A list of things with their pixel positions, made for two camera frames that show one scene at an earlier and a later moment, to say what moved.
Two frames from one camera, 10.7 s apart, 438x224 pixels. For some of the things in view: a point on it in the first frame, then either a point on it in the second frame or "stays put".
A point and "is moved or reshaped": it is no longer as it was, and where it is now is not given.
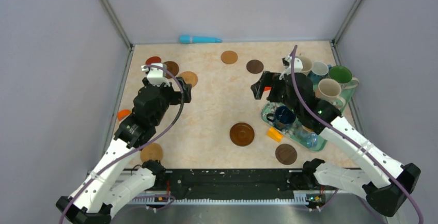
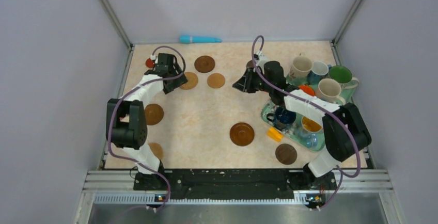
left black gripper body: x=169 y=96 -> x=175 y=83
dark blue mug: x=283 y=116 stays put
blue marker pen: x=194 y=39 stays put
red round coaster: x=153 y=60 stays put
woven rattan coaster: x=189 y=78 stays put
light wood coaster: x=229 y=57 -> x=216 y=80
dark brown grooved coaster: x=172 y=67 is moved or reshaped
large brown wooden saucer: x=241 y=134 stays put
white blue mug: x=319 y=71 stays put
